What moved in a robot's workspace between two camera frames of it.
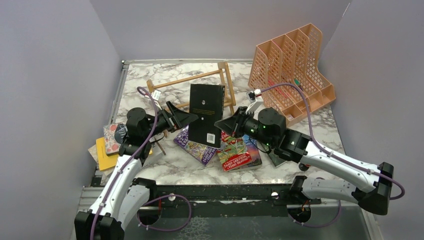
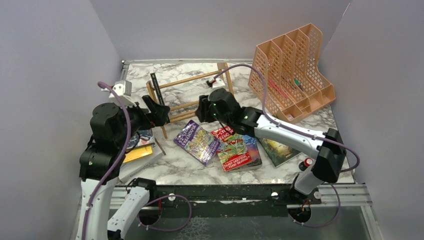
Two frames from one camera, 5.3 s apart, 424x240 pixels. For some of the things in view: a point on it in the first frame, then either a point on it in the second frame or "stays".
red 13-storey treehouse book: x=233 y=154 stays
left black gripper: x=179 y=118 → x=157 y=117
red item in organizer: x=271 y=83 stays
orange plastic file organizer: x=288 y=71 stays
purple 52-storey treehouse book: x=202 y=152 stays
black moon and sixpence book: x=206 y=102 → x=158 y=94
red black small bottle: x=304 y=167 stays
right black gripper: x=234 y=123 → x=202 y=111
